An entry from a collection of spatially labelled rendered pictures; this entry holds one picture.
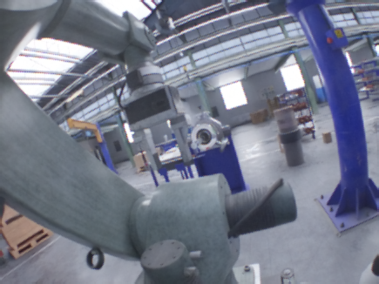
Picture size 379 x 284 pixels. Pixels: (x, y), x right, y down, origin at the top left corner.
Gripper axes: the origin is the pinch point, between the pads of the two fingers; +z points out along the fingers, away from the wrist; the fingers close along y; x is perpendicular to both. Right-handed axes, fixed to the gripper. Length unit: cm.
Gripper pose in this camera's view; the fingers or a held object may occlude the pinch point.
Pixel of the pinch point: (169, 157)
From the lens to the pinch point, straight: 82.0
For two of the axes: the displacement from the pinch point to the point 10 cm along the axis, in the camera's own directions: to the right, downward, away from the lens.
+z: 3.2, 9.4, 0.9
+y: 9.2, -2.8, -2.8
